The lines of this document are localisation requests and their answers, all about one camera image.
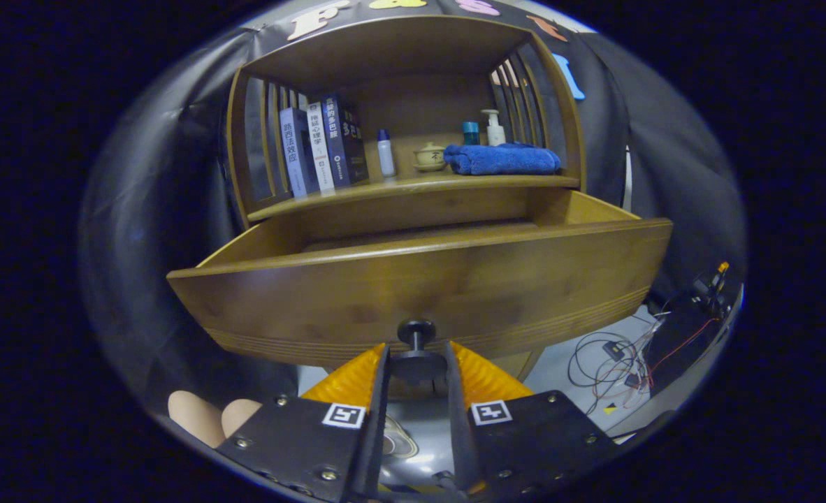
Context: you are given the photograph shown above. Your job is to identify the white bottle with blue cap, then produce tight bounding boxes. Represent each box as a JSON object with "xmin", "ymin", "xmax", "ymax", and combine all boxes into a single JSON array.
[{"xmin": 377, "ymin": 129, "xmax": 396, "ymax": 178}]

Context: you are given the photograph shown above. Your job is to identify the light blue book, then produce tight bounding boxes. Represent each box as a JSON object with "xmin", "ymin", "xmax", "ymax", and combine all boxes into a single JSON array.
[{"xmin": 279, "ymin": 106, "xmax": 321, "ymax": 198}]

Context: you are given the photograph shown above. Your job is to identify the wooden drawer with black knob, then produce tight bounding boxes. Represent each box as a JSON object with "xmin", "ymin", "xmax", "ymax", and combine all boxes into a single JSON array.
[{"xmin": 167, "ymin": 189, "xmax": 674, "ymax": 385}]

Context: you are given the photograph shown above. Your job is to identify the white pump bottle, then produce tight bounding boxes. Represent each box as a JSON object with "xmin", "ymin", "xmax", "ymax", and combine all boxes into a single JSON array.
[{"xmin": 481, "ymin": 109, "xmax": 506, "ymax": 147}]

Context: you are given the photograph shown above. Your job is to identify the blue folded towel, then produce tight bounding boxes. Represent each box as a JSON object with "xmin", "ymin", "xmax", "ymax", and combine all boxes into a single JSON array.
[{"xmin": 444, "ymin": 143, "xmax": 562, "ymax": 176}]

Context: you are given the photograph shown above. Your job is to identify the beige lidded teacup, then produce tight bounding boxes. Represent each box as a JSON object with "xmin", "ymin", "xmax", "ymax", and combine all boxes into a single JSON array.
[{"xmin": 413, "ymin": 143, "xmax": 447, "ymax": 173}]

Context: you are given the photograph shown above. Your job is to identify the wooden countertop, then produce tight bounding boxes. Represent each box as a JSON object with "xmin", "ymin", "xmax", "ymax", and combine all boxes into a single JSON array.
[{"xmin": 245, "ymin": 173, "xmax": 581, "ymax": 223}]

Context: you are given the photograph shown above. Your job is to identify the black floor cables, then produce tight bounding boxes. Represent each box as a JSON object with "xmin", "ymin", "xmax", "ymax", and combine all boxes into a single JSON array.
[{"xmin": 568, "ymin": 318, "xmax": 665, "ymax": 416}]

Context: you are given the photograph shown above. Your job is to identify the white book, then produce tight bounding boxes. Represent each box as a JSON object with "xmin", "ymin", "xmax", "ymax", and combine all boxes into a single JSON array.
[{"xmin": 306, "ymin": 101, "xmax": 335, "ymax": 194}]

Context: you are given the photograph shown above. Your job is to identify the dark blue book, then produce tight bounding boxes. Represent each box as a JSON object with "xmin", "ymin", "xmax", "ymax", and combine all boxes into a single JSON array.
[{"xmin": 321, "ymin": 94, "xmax": 370, "ymax": 188}]

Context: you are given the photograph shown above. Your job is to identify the black tool with orange tip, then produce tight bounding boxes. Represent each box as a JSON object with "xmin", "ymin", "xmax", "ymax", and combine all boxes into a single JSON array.
[{"xmin": 691, "ymin": 261, "xmax": 732, "ymax": 319}]

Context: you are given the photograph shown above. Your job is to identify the wooden cabinet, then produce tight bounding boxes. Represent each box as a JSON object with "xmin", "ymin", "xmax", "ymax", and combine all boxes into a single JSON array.
[{"xmin": 226, "ymin": 15, "xmax": 588, "ymax": 381}]

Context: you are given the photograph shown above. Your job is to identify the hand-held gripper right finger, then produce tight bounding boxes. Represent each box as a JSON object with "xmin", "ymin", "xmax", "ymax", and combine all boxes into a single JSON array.
[{"xmin": 444, "ymin": 341, "xmax": 620, "ymax": 500}]

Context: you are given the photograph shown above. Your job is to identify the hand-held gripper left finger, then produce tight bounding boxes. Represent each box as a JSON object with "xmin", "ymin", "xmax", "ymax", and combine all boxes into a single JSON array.
[{"xmin": 216, "ymin": 342, "xmax": 391, "ymax": 503}]

